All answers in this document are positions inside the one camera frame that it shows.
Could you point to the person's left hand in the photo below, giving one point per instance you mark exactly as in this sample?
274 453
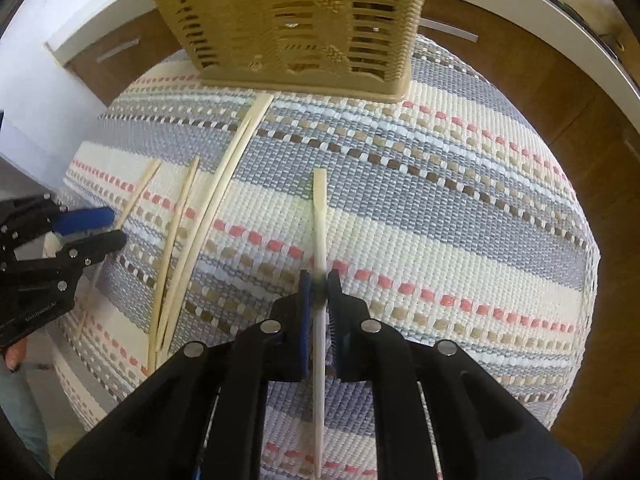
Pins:
15 357

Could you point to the wooden chopstick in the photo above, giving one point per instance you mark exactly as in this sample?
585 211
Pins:
320 210
145 180
245 128
188 185
263 107

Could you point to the blue jeans leg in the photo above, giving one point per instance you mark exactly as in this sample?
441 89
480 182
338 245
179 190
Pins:
20 410

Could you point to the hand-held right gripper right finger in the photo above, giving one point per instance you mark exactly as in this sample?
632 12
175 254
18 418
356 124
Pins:
336 340

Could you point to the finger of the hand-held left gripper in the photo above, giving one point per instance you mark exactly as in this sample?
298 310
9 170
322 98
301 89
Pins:
97 250
85 220

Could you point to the striped woven tablecloth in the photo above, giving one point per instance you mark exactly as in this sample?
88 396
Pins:
400 210

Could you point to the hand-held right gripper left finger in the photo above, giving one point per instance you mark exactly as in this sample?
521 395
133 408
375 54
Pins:
306 330

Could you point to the white kitchen countertop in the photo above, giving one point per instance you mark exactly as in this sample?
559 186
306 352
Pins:
550 17

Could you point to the yellow plastic utensil basket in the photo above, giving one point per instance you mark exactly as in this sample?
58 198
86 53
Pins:
240 25

